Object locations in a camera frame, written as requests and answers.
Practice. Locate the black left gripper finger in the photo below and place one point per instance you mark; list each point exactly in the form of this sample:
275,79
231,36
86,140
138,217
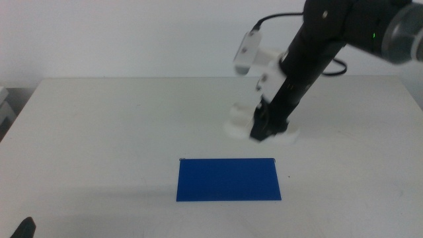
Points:
25,229

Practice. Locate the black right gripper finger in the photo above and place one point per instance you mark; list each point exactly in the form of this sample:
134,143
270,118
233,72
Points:
262,127
281,125

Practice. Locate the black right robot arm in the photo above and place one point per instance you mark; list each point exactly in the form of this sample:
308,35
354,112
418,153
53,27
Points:
330,20

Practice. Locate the blue rectangular mat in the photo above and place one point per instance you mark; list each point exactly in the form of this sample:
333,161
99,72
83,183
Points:
228,180

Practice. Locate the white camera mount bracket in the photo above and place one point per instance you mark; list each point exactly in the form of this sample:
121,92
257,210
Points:
272,79

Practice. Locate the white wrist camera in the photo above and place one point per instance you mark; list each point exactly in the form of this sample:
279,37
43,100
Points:
246,53

